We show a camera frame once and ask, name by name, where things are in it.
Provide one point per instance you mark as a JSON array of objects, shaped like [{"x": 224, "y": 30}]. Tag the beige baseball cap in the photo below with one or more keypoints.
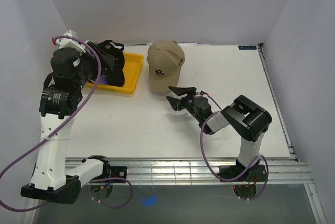
[{"x": 165, "y": 59}]

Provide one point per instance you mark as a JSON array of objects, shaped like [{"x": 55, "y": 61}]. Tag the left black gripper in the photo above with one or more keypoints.
[{"x": 86, "y": 56}]

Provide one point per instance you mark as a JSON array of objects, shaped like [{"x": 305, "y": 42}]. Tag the black baseball cap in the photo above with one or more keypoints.
[{"x": 115, "y": 64}]

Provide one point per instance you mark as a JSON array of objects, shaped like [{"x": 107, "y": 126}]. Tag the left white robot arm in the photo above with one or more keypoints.
[{"x": 61, "y": 99}]

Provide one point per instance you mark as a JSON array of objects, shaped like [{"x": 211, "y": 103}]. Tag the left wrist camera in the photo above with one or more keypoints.
[{"x": 69, "y": 43}]

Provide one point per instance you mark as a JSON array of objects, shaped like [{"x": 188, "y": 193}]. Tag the aluminium frame rail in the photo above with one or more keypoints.
[{"x": 171, "y": 191}]

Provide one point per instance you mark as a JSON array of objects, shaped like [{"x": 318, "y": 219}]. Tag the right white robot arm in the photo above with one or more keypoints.
[{"x": 247, "y": 118}]

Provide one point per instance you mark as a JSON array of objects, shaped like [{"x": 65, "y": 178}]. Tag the purple visor cap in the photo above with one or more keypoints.
[{"x": 100, "y": 80}]

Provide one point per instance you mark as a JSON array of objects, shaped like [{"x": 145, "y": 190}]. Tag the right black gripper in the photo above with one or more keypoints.
[{"x": 177, "y": 103}]

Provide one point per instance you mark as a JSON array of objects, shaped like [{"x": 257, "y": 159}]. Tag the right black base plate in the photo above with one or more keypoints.
[{"x": 255, "y": 173}]

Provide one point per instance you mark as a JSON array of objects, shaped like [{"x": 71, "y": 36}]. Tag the yellow plastic tray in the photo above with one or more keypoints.
[{"x": 132, "y": 69}]

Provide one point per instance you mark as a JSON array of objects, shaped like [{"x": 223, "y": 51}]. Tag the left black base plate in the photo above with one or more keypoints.
[{"x": 113, "y": 172}]

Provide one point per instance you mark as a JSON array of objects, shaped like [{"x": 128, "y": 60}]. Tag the blue table label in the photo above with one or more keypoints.
[{"x": 247, "y": 47}]

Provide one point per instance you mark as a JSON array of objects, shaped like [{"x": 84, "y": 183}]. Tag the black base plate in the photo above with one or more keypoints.
[
  {"x": 113, "y": 172},
  {"x": 255, "y": 173}
]

